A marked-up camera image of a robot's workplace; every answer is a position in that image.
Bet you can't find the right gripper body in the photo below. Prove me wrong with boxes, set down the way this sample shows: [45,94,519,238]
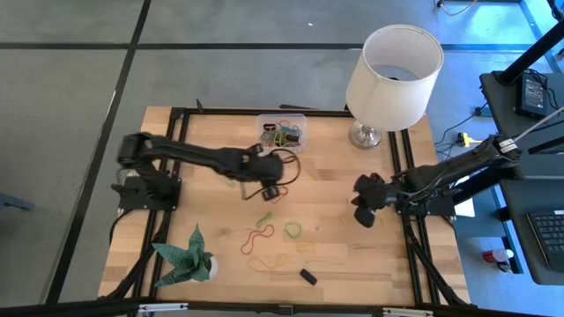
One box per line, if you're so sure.
[352,172,400,210]

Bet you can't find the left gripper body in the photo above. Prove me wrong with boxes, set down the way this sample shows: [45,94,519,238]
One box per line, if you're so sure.
[235,147,286,186]

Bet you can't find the long red rubber band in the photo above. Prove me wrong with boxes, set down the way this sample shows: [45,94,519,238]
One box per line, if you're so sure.
[240,224,276,256]

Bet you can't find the long yellow rubber band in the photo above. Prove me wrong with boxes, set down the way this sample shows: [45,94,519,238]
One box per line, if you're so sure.
[246,254,290,272]

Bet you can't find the wide black rubber band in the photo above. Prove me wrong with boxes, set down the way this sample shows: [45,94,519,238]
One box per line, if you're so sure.
[299,268,319,286]

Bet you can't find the clear plastic bin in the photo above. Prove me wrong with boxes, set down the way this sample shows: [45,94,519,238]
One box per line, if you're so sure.
[255,113,309,155]

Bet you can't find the white paper sheet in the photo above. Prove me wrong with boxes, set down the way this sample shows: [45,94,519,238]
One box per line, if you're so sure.
[453,175,477,219]

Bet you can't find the white shade silver table lamp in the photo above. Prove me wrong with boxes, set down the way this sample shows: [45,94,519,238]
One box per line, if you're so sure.
[345,24,445,151]

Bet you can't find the black diagonal strut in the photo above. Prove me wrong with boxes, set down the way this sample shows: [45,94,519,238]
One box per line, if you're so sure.
[449,169,508,206]

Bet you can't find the yellow power plug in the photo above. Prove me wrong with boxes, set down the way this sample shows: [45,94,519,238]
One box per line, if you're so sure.
[456,131,477,149]

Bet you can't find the green plant white pot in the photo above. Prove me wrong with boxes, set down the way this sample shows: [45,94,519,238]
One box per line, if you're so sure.
[152,223,220,288]

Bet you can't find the silver aluminium extrusion bar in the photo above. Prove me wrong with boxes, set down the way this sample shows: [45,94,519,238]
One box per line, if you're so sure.
[137,302,189,314]
[382,306,435,317]

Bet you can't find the red white spray bottle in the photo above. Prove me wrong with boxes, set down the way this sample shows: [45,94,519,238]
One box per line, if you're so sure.
[481,247,516,265]

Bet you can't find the black desk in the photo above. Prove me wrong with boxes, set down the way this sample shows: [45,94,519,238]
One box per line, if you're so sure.
[479,70,564,180]
[500,178,564,286]

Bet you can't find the black keyboard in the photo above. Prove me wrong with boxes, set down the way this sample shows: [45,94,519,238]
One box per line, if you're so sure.
[526,210,564,274]

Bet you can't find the black power supply box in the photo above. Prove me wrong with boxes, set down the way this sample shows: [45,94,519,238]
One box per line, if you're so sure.
[515,72,550,120]

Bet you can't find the black diagonal pole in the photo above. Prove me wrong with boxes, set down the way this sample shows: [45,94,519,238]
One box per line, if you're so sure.
[497,21,564,87]

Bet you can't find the grey chair base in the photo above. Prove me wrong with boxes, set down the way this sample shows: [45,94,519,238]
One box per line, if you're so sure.
[0,193,36,221]

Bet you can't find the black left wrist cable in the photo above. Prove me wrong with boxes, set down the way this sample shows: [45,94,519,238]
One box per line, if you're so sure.
[243,148,302,202]

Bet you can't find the black aluminium table frame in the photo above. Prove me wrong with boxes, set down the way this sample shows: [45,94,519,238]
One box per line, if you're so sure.
[0,105,564,317]

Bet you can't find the white cable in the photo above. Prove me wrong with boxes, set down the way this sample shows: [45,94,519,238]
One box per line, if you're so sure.
[513,105,564,144]

